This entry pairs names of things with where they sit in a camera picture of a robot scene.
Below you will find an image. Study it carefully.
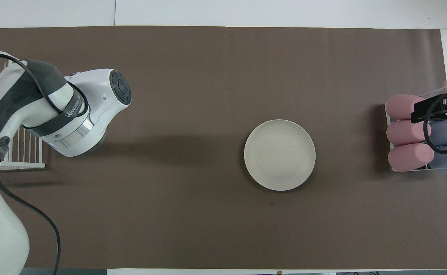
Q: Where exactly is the cream round plate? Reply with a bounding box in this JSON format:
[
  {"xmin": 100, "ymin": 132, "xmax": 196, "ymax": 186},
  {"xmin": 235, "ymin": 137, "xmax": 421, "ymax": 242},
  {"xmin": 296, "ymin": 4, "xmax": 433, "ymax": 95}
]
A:
[{"xmin": 244, "ymin": 119, "xmax": 316, "ymax": 191}]

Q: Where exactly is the pink plastic cup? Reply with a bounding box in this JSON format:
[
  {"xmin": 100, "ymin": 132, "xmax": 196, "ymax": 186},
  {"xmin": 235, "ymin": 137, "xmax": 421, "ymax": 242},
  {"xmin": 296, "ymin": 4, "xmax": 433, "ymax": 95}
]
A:
[
  {"xmin": 388, "ymin": 143, "xmax": 435, "ymax": 172},
  {"xmin": 385, "ymin": 94, "xmax": 426, "ymax": 120},
  {"xmin": 386, "ymin": 120, "xmax": 432, "ymax": 146}
]

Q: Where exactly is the brown paper table mat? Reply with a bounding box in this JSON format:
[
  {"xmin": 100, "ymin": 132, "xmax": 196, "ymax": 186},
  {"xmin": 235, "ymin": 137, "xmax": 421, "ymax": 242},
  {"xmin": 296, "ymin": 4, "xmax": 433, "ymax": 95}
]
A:
[{"xmin": 0, "ymin": 26, "xmax": 447, "ymax": 270}]

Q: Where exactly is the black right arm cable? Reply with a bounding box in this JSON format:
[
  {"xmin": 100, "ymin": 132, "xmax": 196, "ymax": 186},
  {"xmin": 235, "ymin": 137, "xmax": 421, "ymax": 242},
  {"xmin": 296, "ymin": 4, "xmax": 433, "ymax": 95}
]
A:
[{"xmin": 424, "ymin": 88, "xmax": 447, "ymax": 154}]

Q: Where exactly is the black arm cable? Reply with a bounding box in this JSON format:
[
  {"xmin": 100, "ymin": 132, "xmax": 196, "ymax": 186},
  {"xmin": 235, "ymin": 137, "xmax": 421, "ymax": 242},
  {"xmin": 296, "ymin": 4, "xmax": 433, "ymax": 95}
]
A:
[
  {"xmin": 424, "ymin": 88, "xmax": 447, "ymax": 154},
  {"xmin": 0, "ymin": 53, "xmax": 90, "ymax": 275}
]

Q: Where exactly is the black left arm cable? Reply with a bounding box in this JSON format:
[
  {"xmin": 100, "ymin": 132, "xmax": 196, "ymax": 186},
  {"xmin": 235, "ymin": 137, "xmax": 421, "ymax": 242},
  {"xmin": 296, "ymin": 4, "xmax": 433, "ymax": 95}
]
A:
[{"xmin": 0, "ymin": 53, "xmax": 90, "ymax": 275}]

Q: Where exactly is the white wire dish rack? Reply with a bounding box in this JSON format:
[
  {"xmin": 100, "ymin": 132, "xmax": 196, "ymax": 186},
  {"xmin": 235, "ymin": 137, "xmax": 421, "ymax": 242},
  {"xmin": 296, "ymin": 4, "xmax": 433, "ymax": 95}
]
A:
[{"xmin": 0, "ymin": 52, "xmax": 45, "ymax": 170}]

